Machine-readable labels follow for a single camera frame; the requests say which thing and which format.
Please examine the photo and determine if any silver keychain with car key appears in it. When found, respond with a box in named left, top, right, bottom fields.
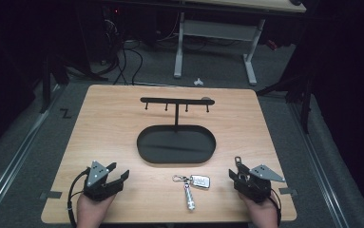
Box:
left=171, top=174, right=212, bottom=212

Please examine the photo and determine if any person's right hand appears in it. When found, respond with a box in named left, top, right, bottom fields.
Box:
left=238, top=191, right=280, bottom=228

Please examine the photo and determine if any black key rack with tray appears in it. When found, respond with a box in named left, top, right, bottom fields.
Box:
left=136, top=96, right=218, bottom=165

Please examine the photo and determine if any grey tape strip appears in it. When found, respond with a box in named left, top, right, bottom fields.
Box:
left=278, top=187, right=298, bottom=196
left=40, top=190, right=64, bottom=200

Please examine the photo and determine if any black metal stand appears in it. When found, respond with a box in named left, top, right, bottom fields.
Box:
left=39, top=53, right=108, bottom=115
left=256, top=72, right=315, bottom=135

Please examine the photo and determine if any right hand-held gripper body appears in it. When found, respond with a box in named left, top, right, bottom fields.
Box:
left=234, top=164, right=286, bottom=204

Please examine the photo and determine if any white-legged desk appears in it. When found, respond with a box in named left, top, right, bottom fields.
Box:
left=173, top=0, right=307, bottom=86

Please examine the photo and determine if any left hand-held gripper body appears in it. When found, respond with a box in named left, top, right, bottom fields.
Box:
left=83, top=160, right=125, bottom=202

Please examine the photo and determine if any metal floor rail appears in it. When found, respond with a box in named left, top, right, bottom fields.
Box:
left=0, top=85, right=64, bottom=220
left=288, top=102, right=351, bottom=228

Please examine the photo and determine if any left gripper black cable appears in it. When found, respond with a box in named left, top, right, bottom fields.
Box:
left=67, top=167, right=91, bottom=228

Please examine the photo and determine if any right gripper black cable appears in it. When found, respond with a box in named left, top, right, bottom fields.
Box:
left=269, top=187, right=282, bottom=227

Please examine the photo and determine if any person's left hand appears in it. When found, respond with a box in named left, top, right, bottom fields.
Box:
left=76, top=193, right=117, bottom=228

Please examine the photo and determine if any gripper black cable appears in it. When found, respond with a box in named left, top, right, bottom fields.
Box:
left=269, top=187, right=282, bottom=227
left=67, top=167, right=91, bottom=228

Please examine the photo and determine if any black floor cable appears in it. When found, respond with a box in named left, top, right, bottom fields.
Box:
left=112, top=39, right=144, bottom=86

